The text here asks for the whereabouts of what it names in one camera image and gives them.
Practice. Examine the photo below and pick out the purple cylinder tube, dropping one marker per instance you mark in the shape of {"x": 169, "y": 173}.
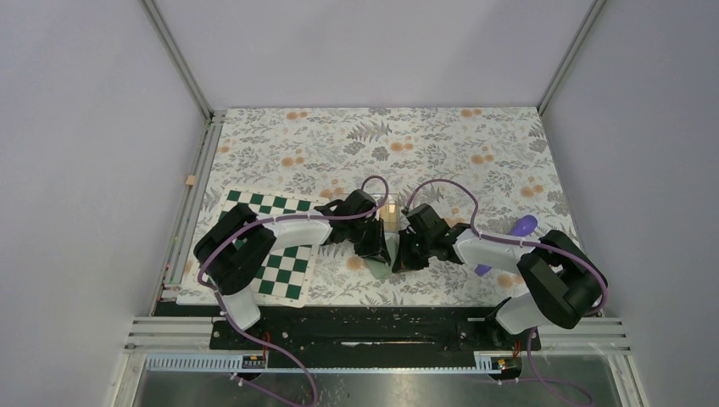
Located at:
{"x": 524, "y": 227}

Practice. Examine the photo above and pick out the green white chessboard mat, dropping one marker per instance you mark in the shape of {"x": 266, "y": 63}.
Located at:
{"x": 285, "y": 275}

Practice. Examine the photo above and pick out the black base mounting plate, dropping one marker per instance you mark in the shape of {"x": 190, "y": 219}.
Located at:
{"x": 372, "y": 337}

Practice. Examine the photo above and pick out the floral table mat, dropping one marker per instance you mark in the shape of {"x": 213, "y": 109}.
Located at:
{"x": 500, "y": 154}

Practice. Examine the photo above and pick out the green card holder wallet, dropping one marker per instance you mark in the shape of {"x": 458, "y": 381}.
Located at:
{"x": 380, "y": 270}

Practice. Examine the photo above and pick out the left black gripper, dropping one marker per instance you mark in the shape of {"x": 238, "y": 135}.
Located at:
{"x": 371, "y": 250}

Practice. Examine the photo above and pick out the clear box with orange blocks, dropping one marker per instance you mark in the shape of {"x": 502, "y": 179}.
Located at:
{"x": 389, "y": 213}

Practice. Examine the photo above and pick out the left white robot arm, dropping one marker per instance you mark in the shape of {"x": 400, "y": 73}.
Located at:
{"x": 231, "y": 253}

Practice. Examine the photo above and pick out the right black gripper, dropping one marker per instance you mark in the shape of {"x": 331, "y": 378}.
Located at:
{"x": 405, "y": 262}

